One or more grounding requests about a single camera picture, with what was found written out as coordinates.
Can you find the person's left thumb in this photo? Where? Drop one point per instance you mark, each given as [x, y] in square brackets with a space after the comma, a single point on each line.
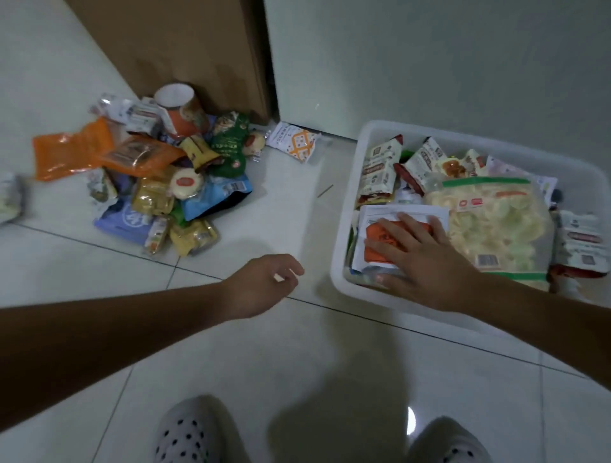
[288, 287]

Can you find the grey patterned packet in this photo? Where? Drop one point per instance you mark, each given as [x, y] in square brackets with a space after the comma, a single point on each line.
[101, 185]

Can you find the person's right little finger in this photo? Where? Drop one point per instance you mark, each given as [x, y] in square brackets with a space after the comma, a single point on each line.
[437, 229]

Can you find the blue snack packet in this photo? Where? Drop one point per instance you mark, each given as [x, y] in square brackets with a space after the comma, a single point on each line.
[215, 193]

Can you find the small orange green packet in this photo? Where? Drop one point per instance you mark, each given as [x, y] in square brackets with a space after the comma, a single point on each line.
[156, 236]

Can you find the white packet with orange label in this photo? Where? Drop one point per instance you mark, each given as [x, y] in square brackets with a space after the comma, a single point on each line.
[377, 224]

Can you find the round bun in clear wrapper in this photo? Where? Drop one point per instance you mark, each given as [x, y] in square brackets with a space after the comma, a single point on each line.
[254, 143]

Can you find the beige snack packet brown band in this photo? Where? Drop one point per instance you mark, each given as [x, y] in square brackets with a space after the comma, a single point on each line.
[374, 183]
[426, 160]
[385, 151]

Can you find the white crumpled packet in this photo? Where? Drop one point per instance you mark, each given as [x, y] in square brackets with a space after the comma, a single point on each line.
[129, 114]

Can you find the round white pastry red label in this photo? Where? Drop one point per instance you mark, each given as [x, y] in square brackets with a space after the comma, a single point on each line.
[186, 183]

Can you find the person's left hand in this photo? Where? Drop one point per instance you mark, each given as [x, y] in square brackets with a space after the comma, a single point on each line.
[253, 288]

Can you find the person's right middle finger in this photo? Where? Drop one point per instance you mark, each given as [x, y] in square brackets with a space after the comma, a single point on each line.
[394, 232]

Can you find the green snack packet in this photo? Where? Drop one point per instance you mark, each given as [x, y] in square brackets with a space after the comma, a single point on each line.
[231, 143]

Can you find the clear zip bag pale snacks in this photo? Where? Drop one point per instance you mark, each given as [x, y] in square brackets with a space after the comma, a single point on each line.
[496, 224]

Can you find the person's left white clog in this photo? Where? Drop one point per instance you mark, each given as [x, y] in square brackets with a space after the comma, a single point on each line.
[188, 431]

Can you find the person's right white clog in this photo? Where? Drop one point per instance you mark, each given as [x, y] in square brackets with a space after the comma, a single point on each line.
[451, 446]

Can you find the orange paper cup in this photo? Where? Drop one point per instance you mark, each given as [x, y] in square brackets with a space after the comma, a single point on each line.
[184, 117]

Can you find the white packet with pastry picture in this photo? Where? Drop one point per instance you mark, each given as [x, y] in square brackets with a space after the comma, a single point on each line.
[458, 166]

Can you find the person's left forearm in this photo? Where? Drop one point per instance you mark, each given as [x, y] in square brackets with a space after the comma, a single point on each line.
[105, 334]

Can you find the white plastic storage bin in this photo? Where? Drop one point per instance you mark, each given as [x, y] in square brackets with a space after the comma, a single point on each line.
[353, 138]

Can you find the white pouch with red label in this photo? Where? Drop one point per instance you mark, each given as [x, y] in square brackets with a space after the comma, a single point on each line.
[580, 238]

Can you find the person's right thumb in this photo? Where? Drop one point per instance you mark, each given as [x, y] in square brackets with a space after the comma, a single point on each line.
[389, 280]

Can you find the small brown gold packet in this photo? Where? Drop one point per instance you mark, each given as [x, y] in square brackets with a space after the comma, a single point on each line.
[198, 150]

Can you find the gold snack packet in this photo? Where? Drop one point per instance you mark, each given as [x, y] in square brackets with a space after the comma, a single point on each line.
[152, 196]

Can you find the person's right hand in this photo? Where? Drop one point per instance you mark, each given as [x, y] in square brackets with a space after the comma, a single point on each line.
[429, 267]

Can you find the lavender blue packet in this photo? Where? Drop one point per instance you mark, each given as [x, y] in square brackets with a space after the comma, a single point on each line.
[126, 222]

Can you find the blurred pale packet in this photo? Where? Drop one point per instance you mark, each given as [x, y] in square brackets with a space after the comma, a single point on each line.
[12, 198]

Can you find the person's white clog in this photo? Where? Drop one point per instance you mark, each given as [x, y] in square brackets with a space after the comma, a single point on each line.
[188, 431]
[451, 446]

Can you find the yellow snack packet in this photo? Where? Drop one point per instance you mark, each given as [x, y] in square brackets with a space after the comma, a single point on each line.
[193, 236]

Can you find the orange brown snack packet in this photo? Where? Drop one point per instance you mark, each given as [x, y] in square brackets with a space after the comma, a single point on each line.
[138, 155]

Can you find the white packet orange lattice print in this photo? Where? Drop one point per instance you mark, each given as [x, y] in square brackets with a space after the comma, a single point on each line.
[292, 140]

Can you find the person's right forearm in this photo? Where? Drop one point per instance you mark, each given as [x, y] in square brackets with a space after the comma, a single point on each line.
[544, 324]

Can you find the plain orange plastic packet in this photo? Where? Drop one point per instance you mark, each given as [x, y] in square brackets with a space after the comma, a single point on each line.
[67, 150]

